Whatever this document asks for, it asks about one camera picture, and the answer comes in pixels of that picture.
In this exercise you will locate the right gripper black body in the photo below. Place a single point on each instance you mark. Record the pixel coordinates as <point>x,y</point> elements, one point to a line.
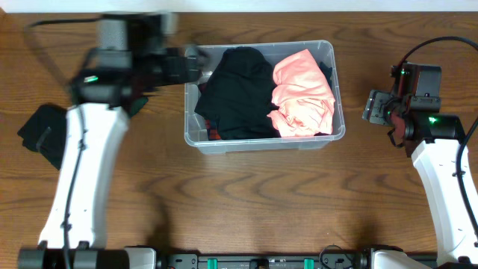
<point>385,109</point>

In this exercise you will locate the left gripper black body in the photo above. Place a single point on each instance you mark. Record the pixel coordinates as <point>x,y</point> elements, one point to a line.
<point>178,68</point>

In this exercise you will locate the dark green cloth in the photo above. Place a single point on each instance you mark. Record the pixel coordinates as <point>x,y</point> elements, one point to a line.
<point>137,105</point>

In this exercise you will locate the dark navy cloth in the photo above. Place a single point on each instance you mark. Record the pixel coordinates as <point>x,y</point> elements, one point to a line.
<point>328,73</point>

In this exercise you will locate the black cloth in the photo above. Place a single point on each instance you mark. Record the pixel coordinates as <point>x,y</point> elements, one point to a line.
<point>238,96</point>
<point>45,133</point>

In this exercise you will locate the pink cloth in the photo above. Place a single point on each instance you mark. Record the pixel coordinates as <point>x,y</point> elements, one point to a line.
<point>305,101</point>

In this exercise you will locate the clear plastic storage bin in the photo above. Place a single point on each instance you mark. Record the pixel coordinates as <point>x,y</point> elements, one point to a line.
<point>195,131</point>

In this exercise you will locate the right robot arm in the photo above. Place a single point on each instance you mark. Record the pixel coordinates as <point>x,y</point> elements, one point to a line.
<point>435,142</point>

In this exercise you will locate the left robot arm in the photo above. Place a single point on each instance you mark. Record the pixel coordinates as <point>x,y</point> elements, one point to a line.
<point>108,83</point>

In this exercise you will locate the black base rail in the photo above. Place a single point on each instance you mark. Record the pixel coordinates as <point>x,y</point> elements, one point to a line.
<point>330,257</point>

